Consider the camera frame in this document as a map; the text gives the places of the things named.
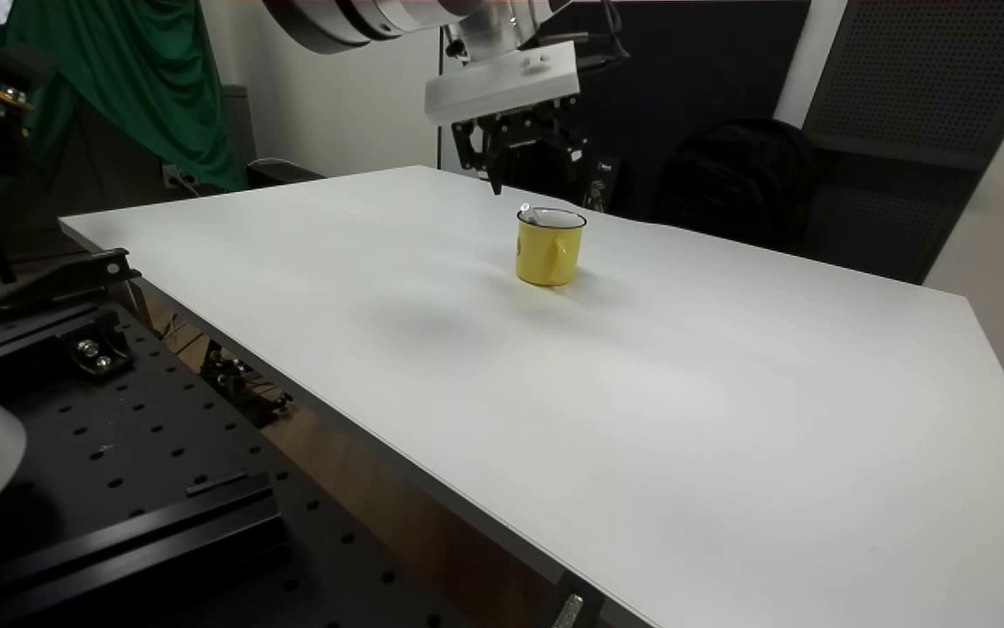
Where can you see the small black metal bracket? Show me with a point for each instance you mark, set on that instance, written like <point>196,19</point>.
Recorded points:
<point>98,348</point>

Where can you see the black camera on tripod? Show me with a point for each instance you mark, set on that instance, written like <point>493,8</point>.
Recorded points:
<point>1,125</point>

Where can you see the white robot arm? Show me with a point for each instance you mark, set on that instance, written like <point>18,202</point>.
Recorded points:
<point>386,19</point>

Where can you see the black aluminium rail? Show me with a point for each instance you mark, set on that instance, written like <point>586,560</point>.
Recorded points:
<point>120,552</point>

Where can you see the green curtain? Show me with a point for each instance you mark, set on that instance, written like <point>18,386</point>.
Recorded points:
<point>120,81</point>

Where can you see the black perforated breadboard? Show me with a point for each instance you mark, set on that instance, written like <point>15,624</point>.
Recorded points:
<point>120,465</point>

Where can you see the black clamp under table edge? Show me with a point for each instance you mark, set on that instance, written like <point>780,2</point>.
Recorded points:
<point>243,386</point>

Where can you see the dark grey acoustic panel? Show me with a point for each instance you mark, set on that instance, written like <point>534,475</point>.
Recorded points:
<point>932,75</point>

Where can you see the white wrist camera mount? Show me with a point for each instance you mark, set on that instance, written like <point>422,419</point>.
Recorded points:
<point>505,86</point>

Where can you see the yellow enamel cup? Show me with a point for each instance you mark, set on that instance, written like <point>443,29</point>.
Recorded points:
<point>548,250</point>

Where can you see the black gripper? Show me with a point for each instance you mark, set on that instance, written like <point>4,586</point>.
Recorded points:
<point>524,125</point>

